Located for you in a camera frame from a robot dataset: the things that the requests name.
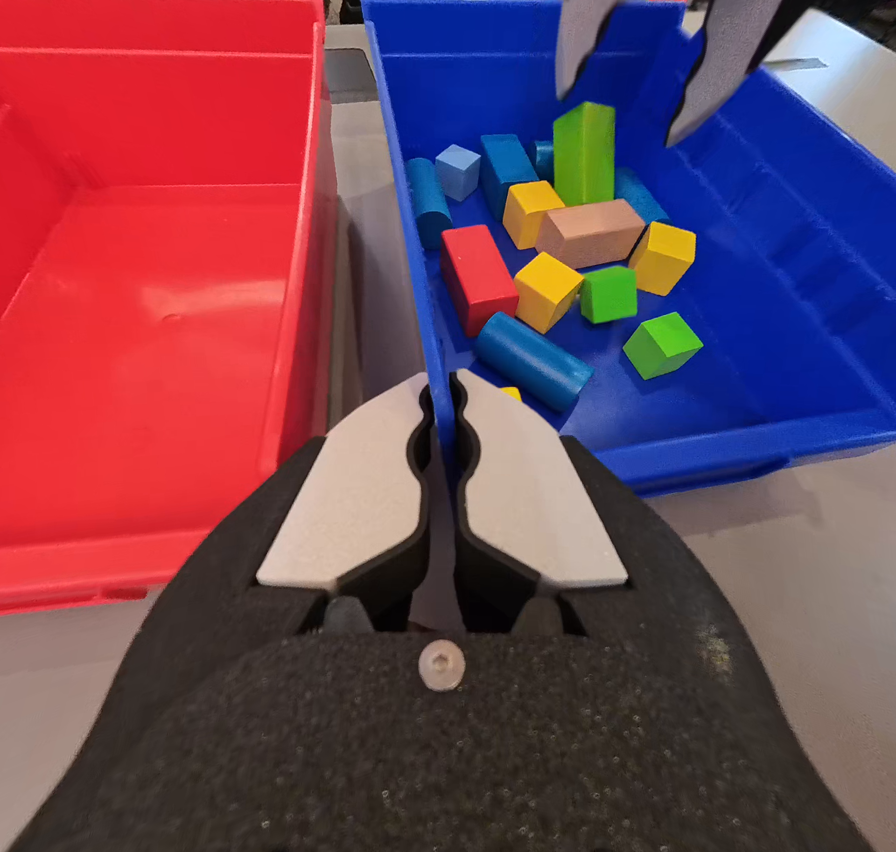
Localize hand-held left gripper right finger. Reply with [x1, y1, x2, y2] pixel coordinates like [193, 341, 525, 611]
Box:
[451, 370, 628, 594]

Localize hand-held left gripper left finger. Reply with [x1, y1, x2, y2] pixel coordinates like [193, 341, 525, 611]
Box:
[257, 372, 435, 594]

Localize long green wooden block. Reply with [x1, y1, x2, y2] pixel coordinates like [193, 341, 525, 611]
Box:
[552, 101, 617, 208]

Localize green wooden cube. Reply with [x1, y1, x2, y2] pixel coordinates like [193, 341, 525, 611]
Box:
[622, 311, 705, 381]

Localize yellow wooden cube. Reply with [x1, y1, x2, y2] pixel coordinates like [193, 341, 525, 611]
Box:
[513, 252, 585, 335]

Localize blue plastic bin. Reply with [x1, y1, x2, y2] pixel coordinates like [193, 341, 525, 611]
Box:
[362, 0, 896, 500]

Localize light blue wooden cube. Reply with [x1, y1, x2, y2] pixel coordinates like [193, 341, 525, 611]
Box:
[434, 144, 483, 202]

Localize red wooden block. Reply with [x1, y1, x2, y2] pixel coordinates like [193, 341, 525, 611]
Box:
[440, 225, 520, 338]

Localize natural wooden block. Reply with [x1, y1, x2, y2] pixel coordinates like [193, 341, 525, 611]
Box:
[535, 199, 646, 271]

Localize red plastic bin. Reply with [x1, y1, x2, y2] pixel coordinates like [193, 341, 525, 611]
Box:
[0, 0, 337, 615]

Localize small green wooden block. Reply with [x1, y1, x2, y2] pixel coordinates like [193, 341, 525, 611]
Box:
[580, 266, 639, 325]

